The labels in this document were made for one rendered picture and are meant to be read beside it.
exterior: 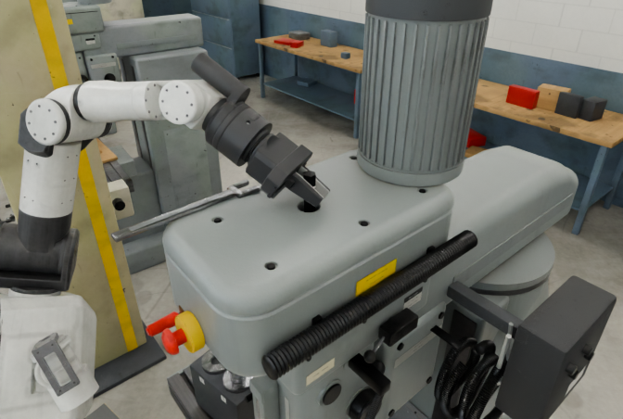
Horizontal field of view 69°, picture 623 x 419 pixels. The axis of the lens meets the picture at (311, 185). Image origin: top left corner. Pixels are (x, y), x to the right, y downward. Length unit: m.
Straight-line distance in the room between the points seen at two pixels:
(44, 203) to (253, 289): 0.50
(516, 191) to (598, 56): 3.85
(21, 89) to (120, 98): 1.50
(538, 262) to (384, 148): 0.62
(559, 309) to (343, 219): 0.40
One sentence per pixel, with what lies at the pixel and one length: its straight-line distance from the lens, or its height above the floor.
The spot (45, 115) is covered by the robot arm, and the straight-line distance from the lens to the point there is 0.88.
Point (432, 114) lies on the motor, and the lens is 0.77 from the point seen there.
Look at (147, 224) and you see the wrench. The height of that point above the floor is 1.90.
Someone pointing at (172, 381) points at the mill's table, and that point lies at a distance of 1.79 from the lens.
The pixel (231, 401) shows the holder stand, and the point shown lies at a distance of 1.47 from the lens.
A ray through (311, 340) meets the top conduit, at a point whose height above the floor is 1.80.
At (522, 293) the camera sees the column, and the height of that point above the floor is 1.52.
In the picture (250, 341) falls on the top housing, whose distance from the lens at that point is 0.63.
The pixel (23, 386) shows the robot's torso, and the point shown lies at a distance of 1.01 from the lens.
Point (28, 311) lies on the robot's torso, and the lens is 1.01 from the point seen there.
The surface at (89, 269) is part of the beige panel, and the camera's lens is 2.73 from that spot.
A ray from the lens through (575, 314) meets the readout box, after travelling 0.90.
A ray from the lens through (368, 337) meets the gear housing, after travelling 0.84.
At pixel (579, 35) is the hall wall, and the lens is 4.99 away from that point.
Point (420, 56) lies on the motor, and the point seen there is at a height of 2.12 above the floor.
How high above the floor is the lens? 2.28
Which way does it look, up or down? 29 degrees down
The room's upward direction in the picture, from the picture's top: straight up
